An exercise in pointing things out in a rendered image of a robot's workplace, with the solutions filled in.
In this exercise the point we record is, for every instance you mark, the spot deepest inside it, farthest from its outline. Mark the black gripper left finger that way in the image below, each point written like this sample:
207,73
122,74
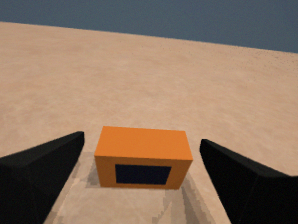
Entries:
32,179

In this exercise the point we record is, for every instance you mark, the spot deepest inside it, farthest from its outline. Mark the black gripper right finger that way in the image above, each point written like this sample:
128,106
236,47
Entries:
250,192

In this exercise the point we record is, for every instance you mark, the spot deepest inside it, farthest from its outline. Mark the orange block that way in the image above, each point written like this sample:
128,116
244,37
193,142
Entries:
139,158

